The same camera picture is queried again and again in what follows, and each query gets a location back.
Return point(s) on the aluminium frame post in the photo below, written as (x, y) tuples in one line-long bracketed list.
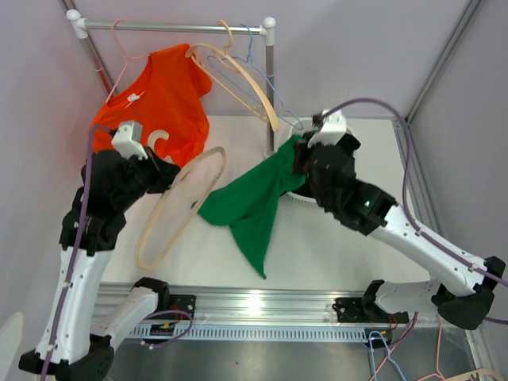
[(444, 57)]

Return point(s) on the orange t shirt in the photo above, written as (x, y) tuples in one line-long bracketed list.
[(166, 99)]

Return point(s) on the metal clothes rack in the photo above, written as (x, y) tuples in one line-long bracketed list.
[(82, 26)]

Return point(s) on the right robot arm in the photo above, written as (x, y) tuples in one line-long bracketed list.
[(461, 287)]

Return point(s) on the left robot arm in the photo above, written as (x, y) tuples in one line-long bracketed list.
[(71, 348)]

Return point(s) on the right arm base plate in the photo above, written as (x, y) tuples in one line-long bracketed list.
[(363, 310)]

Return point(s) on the beige wooden hanger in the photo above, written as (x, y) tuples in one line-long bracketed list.
[(202, 53), (174, 211)]

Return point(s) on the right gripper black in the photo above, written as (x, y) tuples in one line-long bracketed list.
[(302, 152)]

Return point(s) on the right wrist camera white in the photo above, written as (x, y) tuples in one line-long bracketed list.
[(334, 127)]

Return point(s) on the white plastic basket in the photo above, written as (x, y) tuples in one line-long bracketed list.
[(303, 194)]

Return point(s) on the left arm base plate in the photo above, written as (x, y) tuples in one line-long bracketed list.
[(185, 303)]

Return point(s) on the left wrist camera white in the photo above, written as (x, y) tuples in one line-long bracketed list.
[(126, 140)]

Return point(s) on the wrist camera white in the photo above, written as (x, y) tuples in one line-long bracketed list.
[(334, 127), (126, 140)]

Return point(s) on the blue wire hanger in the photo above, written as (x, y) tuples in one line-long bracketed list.
[(261, 82)]

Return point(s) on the green t shirt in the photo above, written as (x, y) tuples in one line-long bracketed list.
[(248, 205)]

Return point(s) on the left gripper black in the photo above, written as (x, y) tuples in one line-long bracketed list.
[(162, 171)]

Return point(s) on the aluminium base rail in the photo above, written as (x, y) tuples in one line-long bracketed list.
[(228, 314)]

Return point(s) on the blue hanger on floor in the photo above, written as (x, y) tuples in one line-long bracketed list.
[(380, 353)]

